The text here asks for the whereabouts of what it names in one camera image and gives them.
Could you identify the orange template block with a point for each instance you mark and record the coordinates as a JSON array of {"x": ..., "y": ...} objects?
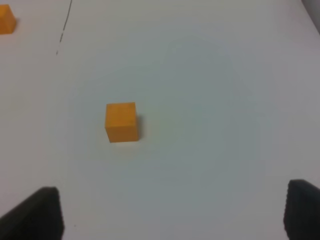
[{"x": 7, "y": 20}]

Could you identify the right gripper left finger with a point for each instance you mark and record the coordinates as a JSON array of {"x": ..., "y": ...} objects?
[{"x": 38, "y": 217}]

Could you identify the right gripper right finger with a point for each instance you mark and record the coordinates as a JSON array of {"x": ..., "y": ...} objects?
[{"x": 302, "y": 211}]

